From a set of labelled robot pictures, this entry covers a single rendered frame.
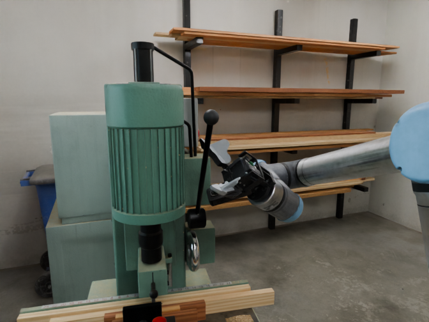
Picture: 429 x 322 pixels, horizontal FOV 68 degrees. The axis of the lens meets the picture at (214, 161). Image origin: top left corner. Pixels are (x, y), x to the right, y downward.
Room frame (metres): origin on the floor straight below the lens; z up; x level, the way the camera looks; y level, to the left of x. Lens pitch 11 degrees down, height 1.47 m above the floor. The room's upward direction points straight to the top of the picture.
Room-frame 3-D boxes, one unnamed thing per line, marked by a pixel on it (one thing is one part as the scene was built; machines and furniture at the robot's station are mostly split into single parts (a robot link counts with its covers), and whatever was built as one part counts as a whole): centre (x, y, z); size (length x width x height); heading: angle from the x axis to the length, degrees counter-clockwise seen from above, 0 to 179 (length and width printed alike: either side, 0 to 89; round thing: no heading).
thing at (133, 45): (0.88, 0.19, 1.54); 0.08 x 0.08 x 0.17; 13
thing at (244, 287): (0.76, 0.19, 0.93); 0.60 x 0.02 x 0.05; 103
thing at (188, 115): (1.09, 0.09, 1.40); 0.10 x 0.06 x 0.16; 13
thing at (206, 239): (0.96, 0.05, 1.02); 0.09 x 0.07 x 0.12; 103
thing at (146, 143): (0.75, 0.16, 1.35); 0.18 x 0.18 x 0.31
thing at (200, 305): (0.73, 0.15, 0.92); 0.26 x 0.02 x 0.05; 103
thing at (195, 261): (0.90, 0.07, 1.02); 0.12 x 0.03 x 0.12; 13
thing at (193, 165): (0.99, 0.06, 1.23); 0.09 x 0.08 x 0.15; 13
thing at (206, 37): (3.30, -0.79, 1.20); 2.71 x 0.56 x 2.40; 111
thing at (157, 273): (0.77, 0.16, 1.03); 0.14 x 0.07 x 0.09; 13
